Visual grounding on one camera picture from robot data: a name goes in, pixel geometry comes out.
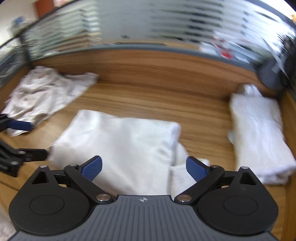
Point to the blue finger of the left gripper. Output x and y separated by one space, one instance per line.
20 125
33 155

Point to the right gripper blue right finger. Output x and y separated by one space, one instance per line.
206 178

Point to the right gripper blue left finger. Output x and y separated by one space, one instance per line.
83 175

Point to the cream satin shirt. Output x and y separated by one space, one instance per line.
139 156

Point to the beige garment pile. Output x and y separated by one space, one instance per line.
43 92

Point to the folded white shirt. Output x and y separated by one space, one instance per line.
257 136

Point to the dark grey desk object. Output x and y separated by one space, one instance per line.
270 74

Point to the frosted glass desk partition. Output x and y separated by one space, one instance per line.
243 32

